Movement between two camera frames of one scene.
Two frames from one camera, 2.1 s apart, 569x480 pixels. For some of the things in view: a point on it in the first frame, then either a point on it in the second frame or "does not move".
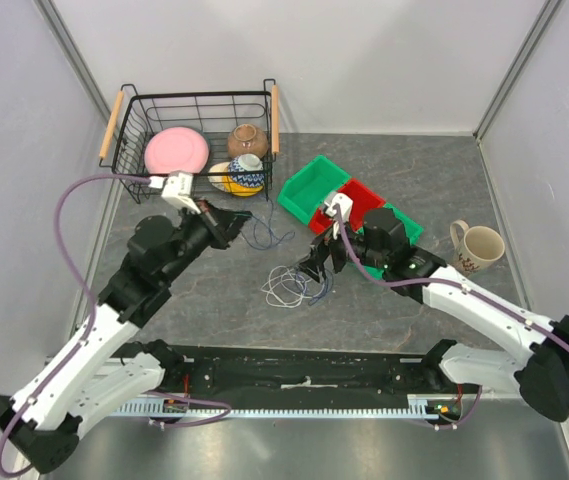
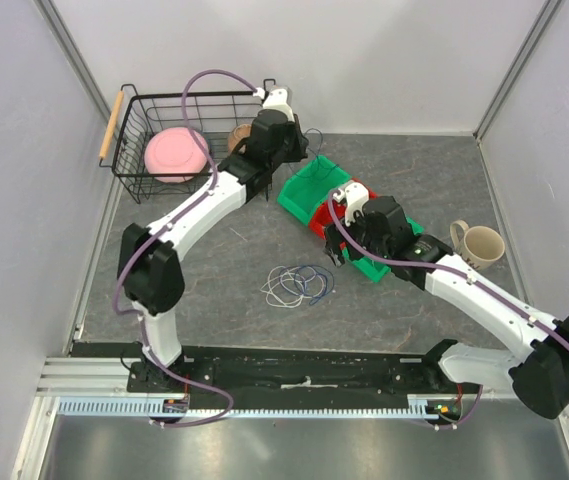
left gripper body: x=192 y=236 -> x=294 y=149
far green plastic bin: x=304 y=193 does not move
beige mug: x=478 y=249 does not move
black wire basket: x=226 y=140 does not move
